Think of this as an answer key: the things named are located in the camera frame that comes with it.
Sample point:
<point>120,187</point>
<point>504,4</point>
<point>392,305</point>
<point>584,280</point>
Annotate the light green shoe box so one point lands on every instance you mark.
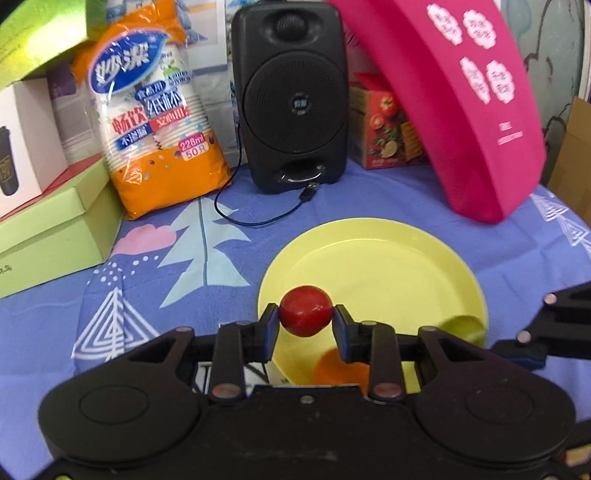
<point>70,228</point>

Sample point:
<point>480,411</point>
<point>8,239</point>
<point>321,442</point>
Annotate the cardboard box at right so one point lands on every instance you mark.
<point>571,177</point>

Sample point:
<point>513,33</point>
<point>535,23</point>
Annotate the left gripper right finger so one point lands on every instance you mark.
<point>472,402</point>

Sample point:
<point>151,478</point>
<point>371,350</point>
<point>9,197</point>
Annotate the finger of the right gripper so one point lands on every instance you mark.
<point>531,356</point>

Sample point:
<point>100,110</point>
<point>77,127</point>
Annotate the blue patterned tablecloth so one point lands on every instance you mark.
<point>200,264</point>

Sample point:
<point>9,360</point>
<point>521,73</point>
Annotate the orange paper cup pack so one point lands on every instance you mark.
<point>158,143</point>

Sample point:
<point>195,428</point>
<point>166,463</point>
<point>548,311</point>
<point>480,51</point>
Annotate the orange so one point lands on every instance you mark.
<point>331,370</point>

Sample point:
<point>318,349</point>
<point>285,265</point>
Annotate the red cherry tomato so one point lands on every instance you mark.
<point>305,311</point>

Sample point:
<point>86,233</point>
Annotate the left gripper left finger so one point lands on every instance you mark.
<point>147,400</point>

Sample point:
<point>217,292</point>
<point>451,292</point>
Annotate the yellow plate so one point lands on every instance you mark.
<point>381,270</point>

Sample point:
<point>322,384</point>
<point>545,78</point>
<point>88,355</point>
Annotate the white cup box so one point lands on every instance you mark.
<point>32,157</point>

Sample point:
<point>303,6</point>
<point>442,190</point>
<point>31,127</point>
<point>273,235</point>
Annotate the black speaker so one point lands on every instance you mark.
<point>292,89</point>

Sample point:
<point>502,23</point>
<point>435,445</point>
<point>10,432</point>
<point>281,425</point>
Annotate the green tomato fruit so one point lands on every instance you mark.
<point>468,328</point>

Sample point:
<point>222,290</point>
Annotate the pink tote bag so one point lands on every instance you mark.
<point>459,75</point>

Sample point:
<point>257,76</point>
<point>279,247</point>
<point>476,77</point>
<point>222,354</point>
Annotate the large green box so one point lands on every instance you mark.
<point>37,32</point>

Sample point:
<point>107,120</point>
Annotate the red fruit carton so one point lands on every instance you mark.
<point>380,133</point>

